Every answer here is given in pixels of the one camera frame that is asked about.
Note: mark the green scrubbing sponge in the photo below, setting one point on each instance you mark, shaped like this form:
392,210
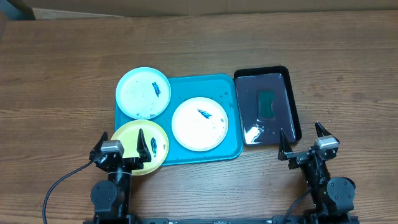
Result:
265,99

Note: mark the white plate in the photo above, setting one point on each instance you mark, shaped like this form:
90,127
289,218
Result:
199,124

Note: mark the black water tray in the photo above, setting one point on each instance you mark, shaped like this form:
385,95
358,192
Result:
266,132

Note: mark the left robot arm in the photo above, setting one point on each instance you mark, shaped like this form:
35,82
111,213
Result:
111,197

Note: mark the teal plastic tray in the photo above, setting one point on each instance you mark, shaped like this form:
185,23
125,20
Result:
220,88

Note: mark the light blue plate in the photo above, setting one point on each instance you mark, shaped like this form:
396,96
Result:
143,93

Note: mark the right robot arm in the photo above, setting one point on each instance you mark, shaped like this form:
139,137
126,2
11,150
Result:
332,196

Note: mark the yellow plate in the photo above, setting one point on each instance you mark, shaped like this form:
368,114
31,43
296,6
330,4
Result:
155,138

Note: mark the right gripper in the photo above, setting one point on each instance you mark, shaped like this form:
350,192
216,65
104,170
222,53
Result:
285,153

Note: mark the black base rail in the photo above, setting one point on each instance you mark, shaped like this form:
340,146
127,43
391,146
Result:
274,220

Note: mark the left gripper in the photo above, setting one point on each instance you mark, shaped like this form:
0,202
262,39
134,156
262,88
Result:
136,163

